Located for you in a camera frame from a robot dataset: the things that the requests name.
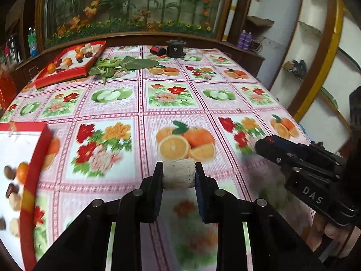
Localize white cut fruit chunk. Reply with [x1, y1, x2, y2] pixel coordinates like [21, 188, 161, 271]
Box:
[162, 158, 196, 190]

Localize orange mandarin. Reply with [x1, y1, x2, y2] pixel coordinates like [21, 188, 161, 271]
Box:
[16, 162, 29, 185]

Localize white peeled fruit ball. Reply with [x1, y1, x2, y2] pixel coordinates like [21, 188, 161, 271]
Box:
[9, 192, 21, 211]

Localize white lumpy fruit piece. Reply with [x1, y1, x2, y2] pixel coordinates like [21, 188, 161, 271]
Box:
[9, 218, 20, 237]

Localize brown kiwi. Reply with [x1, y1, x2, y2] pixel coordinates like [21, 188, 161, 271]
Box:
[0, 217, 6, 231]
[4, 166, 16, 180]

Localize red date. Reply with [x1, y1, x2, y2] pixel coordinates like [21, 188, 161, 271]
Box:
[5, 183, 19, 199]

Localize far red tray with fruits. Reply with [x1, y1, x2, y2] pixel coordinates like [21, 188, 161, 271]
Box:
[34, 40, 106, 89]

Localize person's right hand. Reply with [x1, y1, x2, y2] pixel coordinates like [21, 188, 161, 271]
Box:
[306, 213, 360, 258]

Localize floral fruit print tablecloth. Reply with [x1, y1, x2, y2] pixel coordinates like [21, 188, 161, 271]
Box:
[2, 45, 313, 262]

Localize purple bottles on shelf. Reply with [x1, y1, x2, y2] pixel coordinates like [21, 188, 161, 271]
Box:
[237, 30, 252, 51]

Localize green leafy vegetables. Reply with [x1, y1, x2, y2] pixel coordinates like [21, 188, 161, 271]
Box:
[88, 56, 158, 84]

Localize small red black box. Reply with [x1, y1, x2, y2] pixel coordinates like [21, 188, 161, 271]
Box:
[150, 45, 167, 56]

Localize large red tray white inside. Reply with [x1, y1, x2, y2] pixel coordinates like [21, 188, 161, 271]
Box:
[1, 122, 53, 270]

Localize orange red plastic bag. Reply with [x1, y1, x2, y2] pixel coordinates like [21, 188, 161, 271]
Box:
[0, 72, 17, 110]

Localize green label plastic bottle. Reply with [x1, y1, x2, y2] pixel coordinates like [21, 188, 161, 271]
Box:
[28, 28, 39, 57]

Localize steel thermos flask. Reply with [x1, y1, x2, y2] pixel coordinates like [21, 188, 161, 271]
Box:
[7, 34, 21, 64]

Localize glass panel with artificial flowers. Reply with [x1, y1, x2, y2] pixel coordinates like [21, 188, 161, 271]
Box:
[44, 0, 224, 47]

